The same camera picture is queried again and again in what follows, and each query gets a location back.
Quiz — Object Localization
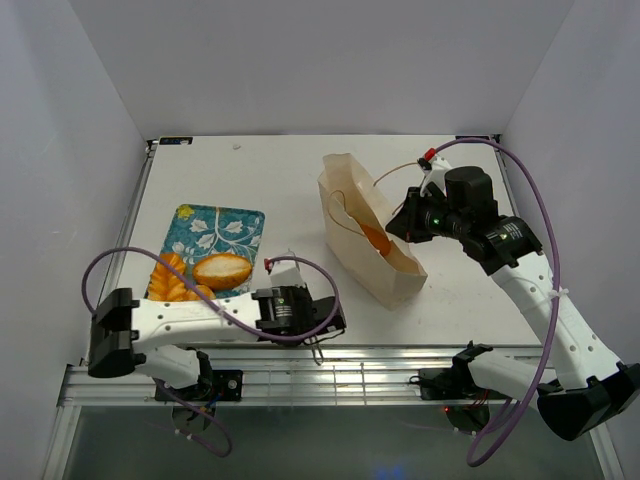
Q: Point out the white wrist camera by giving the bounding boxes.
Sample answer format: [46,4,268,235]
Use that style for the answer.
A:
[417,148,452,197]
[263,250,306,287]

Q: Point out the left blue table label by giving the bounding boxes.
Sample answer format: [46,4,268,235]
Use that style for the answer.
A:
[158,136,193,146]

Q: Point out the metal serving tongs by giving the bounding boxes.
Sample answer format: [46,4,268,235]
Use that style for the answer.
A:
[306,337,324,366]

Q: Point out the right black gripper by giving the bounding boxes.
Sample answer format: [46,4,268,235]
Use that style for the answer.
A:
[384,186,467,244]

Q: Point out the aluminium frame rail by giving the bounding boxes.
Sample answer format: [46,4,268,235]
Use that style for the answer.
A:
[55,347,601,409]

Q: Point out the blue table label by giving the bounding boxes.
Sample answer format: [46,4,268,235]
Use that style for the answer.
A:
[158,136,193,146]
[455,135,492,140]

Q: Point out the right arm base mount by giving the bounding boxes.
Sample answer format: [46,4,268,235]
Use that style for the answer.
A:
[408,341,506,401]

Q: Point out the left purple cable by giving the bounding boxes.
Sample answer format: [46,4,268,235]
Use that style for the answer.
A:
[81,246,342,458]

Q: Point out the long braided orange bread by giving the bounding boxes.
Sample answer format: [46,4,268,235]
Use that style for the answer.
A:
[146,253,216,303]

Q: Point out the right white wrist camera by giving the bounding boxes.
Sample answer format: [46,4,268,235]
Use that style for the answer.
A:
[417,148,452,197]

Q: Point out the round orange sugared bun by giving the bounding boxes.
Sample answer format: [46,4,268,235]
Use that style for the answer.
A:
[359,224,392,257]

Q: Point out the oval split bread loaf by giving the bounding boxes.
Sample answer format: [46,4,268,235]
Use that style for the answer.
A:
[192,253,253,291]

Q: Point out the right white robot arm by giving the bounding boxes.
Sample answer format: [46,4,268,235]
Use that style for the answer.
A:
[386,164,639,441]

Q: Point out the purple cable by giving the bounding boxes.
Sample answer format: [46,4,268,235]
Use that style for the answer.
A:
[417,136,561,468]
[81,246,342,458]

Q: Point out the teal patterned tray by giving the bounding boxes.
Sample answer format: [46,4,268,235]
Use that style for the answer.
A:
[160,204,265,299]

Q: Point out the right blue table label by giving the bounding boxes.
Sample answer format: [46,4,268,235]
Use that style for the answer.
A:
[455,135,492,140]

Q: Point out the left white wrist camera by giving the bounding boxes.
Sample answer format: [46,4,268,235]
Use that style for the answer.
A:
[263,250,306,287]

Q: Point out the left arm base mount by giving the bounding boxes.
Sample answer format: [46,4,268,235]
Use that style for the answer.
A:
[165,370,244,403]

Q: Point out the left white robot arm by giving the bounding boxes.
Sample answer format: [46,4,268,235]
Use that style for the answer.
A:
[88,286,346,400]

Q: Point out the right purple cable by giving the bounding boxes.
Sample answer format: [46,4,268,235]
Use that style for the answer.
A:
[417,136,561,468]

